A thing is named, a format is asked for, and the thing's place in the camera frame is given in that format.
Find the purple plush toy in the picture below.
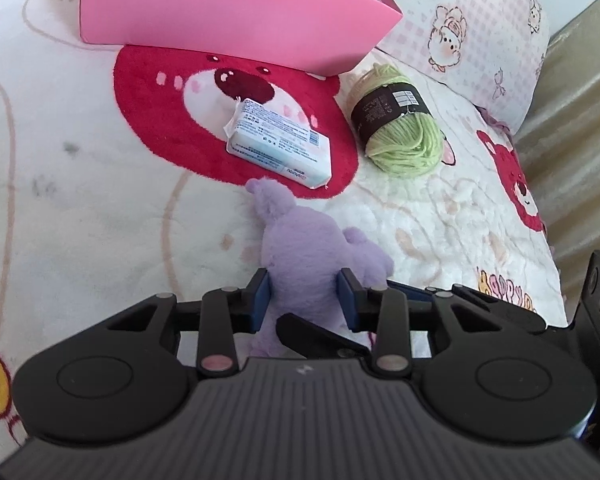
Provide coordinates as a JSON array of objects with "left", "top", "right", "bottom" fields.
[{"left": 245, "top": 179, "right": 394, "bottom": 358}]

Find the white soap bar pack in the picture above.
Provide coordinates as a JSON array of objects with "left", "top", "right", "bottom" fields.
[{"left": 224, "top": 99, "right": 332, "bottom": 190}]

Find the green yarn ball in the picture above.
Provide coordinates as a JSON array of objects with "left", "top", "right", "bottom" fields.
[{"left": 347, "top": 63, "right": 444, "bottom": 178}]

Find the bear print bed blanket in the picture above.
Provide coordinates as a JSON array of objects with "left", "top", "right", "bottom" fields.
[{"left": 0, "top": 0, "right": 567, "bottom": 461}]

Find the beige curtain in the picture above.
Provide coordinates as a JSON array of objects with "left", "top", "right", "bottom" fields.
[{"left": 514, "top": 0, "right": 600, "bottom": 314}]

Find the pink checkered pillow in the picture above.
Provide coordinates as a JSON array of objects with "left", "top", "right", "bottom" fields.
[{"left": 378, "top": 0, "right": 550, "bottom": 133}]

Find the pink cardboard box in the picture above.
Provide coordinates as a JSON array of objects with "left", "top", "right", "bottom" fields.
[{"left": 79, "top": 0, "right": 402, "bottom": 76}]

